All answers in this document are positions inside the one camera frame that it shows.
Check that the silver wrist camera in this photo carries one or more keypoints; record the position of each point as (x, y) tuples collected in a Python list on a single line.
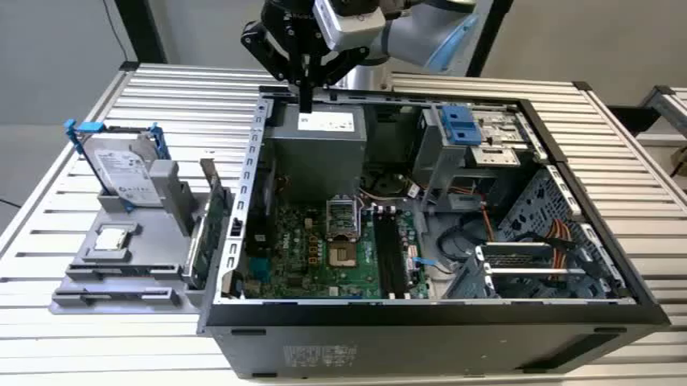
[(348, 24)]

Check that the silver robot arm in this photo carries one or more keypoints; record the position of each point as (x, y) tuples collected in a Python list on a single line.
[(418, 28)]

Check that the blue RAM stick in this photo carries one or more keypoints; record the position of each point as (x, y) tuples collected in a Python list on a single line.
[(122, 298)]

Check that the hard disk in blue carrier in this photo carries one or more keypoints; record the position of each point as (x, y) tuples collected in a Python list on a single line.
[(120, 169)]

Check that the black table bracket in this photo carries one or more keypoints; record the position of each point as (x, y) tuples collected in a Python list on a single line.
[(633, 116)]

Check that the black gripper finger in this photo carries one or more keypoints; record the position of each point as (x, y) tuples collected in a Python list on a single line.
[(268, 52), (340, 66)]

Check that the black metal post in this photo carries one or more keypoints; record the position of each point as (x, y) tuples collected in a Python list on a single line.
[(493, 32), (141, 28)]

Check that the brown cardboard box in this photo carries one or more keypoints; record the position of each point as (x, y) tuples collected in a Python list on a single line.
[(680, 161)]

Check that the grey parts rack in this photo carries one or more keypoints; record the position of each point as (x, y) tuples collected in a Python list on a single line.
[(149, 241)]

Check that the black table corner cap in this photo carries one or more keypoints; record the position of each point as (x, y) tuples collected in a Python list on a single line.
[(580, 85), (128, 66)]

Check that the metal locking lever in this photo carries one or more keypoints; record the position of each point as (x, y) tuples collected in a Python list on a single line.
[(358, 223)]

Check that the blue plastic drive latch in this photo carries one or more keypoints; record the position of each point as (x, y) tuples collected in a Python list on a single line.
[(458, 124)]

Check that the round black speaker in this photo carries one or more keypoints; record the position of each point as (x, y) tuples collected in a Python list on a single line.
[(385, 183)]

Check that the silver CPU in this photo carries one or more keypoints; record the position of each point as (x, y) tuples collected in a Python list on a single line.
[(110, 240)]

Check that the grey metal drive cage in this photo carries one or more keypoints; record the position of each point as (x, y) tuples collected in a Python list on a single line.
[(445, 169)]

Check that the metal disk bay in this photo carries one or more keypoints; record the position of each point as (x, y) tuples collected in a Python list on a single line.
[(514, 257)]

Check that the green motherboard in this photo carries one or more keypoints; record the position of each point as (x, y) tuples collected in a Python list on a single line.
[(300, 265)]

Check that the black PC case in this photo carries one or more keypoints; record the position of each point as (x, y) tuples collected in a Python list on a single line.
[(429, 346)]

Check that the green graphics card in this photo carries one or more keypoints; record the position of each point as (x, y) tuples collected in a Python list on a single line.
[(212, 225)]

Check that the RAM slot white clips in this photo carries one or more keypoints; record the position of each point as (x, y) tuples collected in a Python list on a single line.
[(385, 253)]

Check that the CPU socket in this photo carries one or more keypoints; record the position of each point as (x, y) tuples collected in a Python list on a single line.
[(342, 255)]

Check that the grey power supply unit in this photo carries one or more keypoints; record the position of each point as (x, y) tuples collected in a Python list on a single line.
[(316, 161)]

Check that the aluminium side table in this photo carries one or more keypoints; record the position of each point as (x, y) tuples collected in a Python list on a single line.
[(663, 116)]

